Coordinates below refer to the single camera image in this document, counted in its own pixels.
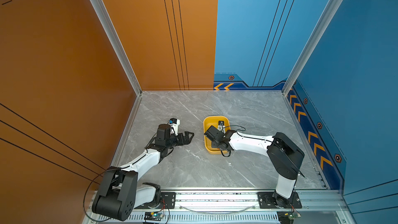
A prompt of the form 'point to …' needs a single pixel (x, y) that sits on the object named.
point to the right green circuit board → (287, 217)
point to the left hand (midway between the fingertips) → (188, 133)
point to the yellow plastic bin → (208, 122)
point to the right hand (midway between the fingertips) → (215, 142)
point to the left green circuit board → (153, 216)
